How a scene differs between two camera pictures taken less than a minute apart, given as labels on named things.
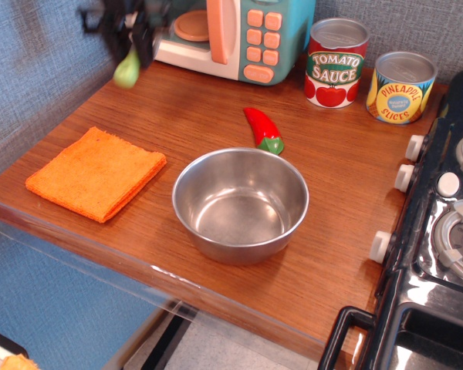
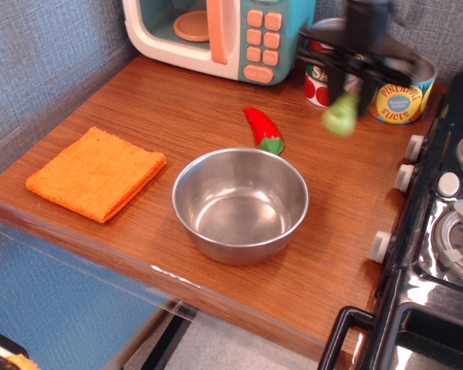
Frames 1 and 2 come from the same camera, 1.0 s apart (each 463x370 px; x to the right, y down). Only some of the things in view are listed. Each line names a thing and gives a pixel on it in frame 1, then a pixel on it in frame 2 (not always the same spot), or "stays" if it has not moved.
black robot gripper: x=118 y=18 → x=366 y=48
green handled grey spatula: x=126 y=73 → x=340 y=116
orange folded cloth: x=95 y=174 stays
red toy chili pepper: x=266 y=136 stays
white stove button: x=448 y=184 stays
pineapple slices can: x=400 y=88 stays
